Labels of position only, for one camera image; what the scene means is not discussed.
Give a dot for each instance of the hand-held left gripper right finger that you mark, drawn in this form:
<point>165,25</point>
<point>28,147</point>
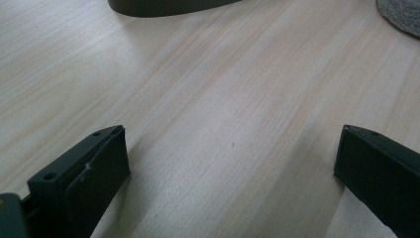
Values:
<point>379,172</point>

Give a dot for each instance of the dark olive bowl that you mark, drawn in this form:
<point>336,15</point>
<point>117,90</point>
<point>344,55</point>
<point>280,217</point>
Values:
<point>165,7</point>

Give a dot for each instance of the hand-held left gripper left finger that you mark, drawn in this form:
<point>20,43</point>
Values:
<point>84,185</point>

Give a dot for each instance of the grey felt coaster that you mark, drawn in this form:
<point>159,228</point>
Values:
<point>401,14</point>

